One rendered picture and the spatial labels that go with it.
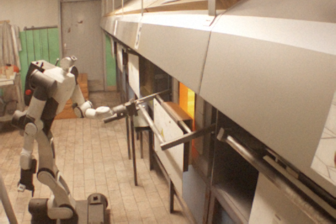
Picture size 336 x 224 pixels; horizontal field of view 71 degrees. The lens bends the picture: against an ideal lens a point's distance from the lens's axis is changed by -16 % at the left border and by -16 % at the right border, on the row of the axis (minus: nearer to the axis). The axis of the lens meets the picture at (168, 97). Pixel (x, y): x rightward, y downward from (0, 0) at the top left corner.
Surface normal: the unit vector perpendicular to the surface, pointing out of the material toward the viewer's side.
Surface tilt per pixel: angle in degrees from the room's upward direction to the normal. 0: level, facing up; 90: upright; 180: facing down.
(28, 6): 90
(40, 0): 90
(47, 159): 90
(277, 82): 80
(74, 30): 90
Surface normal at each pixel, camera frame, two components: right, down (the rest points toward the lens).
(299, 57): -0.94, -0.09
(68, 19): 0.29, 0.28
